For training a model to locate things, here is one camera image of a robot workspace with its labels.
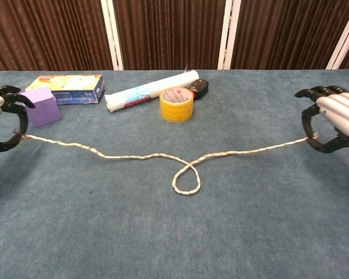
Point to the yellow packing tape roll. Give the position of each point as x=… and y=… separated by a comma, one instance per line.
x=176, y=112

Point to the purple foam cube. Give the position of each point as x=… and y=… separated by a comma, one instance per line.
x=45, y=109

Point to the yellow blue cardboard box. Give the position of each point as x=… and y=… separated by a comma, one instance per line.
x=72, y=82

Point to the white rolled plastic sheet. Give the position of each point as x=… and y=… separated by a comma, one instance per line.
x=145, y=91

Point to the white screen frame post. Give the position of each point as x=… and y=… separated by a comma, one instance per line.
x=343, y=40
x=112, y=35
x=228, y=35

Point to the blue carpet table mat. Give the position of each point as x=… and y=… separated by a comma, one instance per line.
x=221, y=226

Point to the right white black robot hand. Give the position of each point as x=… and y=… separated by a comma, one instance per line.
x=340, y=110

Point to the black red small device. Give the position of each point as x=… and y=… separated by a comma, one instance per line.
x=200, y=87

